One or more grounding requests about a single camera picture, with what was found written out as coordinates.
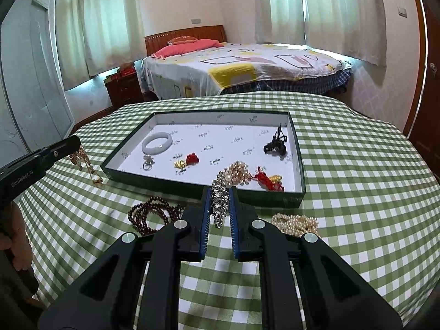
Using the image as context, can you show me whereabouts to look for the gold chain necklace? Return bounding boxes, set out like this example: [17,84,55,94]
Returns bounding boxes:
[68,145,104,185]

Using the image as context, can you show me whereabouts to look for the white pearl necklace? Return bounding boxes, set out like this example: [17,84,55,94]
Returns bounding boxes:
[271,211,320,238]

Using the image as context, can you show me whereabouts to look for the dark red bead bracelet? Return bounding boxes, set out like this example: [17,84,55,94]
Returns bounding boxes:
[127,196,185,237]

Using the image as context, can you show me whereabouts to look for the red cord gold charm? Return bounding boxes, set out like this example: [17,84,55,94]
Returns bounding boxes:
[254,167,284,192]

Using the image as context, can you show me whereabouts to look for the white jade bangle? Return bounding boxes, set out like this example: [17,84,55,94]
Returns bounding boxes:
[141,132,173,156]

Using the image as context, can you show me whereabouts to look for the silver crystal brooch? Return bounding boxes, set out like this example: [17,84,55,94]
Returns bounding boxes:
[210,171,229,229]

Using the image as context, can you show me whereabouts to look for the black cord pendant necklace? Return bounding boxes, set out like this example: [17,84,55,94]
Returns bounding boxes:
[262,126,289,157]

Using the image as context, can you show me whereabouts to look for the small gold red charm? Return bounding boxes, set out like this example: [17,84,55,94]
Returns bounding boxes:
[175,153,200,170]

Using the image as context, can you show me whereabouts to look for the person left hand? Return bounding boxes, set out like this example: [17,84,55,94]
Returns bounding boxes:
[1,201,33,271]

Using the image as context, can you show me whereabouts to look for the glass wardrobe door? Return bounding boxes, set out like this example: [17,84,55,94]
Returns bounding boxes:
[1,0,74,151]

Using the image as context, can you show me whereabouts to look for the green white checkered tablecloth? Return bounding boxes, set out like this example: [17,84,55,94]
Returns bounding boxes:
[19,92,439,324]

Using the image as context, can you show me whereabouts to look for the dark wooden nightstand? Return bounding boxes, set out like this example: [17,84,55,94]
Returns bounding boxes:
[104,72,144,110]

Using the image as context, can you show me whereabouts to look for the items on nightstand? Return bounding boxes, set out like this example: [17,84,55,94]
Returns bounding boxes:
[104,62,136,84]

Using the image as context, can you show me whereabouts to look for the dark green tray box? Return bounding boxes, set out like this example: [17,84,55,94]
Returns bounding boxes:
[101,109,306,209]

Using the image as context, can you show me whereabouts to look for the left window curtain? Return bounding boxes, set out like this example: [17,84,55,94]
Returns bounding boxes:
[55,0,145,90]

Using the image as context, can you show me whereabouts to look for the window curtain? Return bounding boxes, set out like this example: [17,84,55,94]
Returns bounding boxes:
[55,0,145,90]
[252,0,388,68]

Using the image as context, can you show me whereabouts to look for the brown wooden door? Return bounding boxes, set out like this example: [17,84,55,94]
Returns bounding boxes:
[403,0,439,178]

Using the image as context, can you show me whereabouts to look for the wooden headboard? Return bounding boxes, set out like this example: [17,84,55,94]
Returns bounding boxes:
[144,25,227,56]

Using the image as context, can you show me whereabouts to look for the red patterned small pillow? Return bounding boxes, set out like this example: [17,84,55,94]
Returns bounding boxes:
[167,36,198,45]

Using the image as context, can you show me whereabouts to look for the bed with patterned sheet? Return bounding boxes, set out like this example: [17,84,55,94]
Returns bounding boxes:
[140,43,352,99]

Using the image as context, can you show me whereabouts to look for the pink pillow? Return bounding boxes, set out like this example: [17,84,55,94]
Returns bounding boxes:
[152,39,224,59]

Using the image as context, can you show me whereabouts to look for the right window curtain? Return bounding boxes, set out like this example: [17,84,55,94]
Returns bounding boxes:
[252,0,388,68]

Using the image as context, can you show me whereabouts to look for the wall light switch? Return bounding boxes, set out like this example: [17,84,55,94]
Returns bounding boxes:
[397,7,407,18]

